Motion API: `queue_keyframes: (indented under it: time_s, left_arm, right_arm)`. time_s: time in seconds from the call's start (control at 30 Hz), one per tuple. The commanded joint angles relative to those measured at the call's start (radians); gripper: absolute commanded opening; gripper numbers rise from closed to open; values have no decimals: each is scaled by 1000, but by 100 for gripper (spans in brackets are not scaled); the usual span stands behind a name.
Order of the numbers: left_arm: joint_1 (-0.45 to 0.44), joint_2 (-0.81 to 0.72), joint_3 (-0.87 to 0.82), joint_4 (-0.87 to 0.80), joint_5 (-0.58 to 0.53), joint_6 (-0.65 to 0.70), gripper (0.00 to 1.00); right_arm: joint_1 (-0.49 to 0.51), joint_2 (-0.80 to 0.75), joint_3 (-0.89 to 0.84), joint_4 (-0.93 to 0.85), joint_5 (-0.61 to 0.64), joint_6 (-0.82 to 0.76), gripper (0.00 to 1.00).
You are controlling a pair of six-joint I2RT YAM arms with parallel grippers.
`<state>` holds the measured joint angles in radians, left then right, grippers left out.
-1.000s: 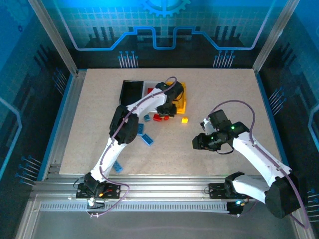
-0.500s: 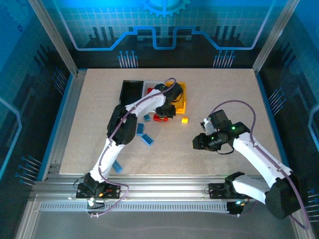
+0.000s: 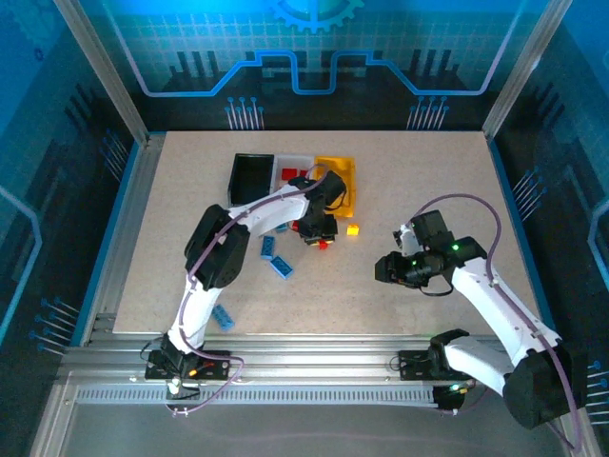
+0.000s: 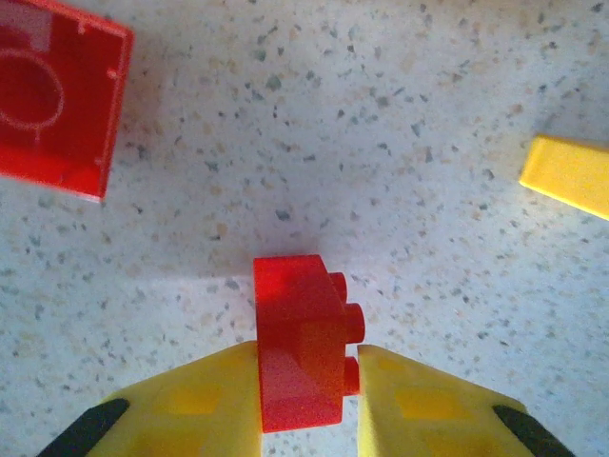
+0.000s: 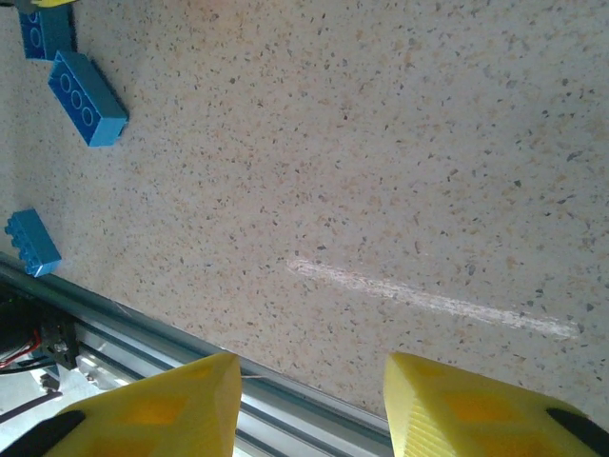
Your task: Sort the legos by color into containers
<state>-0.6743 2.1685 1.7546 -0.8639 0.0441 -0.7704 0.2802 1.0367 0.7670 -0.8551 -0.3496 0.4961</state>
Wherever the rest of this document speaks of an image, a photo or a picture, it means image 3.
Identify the yellow plastic bin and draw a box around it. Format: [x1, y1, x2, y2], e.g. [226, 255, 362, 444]
[311, 155, 358, 219]

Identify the white plastic bin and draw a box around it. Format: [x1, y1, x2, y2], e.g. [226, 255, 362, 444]
[270, 154, 316, 196]

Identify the black plastic bin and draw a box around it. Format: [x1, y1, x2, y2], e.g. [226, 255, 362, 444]
[226, 152, 276, 210]

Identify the blue side edge strip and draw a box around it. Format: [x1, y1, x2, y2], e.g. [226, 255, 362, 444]
[485, 135, 563, 347]

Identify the black round controller box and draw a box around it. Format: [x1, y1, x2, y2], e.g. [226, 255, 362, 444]
[433, 384, 466, 414]

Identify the grey base panel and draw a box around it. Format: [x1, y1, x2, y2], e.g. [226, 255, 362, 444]
[59, 404, 570, 457]

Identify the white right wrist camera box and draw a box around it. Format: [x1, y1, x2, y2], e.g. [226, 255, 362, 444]
[393, 227, 419, 257]

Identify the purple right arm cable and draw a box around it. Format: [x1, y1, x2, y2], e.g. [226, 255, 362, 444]
[413, 192, 584, 453]

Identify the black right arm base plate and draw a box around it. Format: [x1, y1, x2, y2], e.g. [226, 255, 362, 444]
[397, 349, 451, 382]

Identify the slotted grey cable duct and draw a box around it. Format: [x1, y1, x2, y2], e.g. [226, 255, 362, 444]
[74, 386, 442, 409]

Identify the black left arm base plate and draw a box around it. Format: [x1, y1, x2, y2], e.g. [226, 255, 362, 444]
[144, 350, 231, 381]

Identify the aluminium side frame rail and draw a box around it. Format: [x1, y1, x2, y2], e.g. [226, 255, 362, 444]
[78, 134, 167, 348]

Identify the aluminium corner post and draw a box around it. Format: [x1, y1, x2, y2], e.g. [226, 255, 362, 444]
[52, 0, 152, 144]
[481, 0, 575, 142]

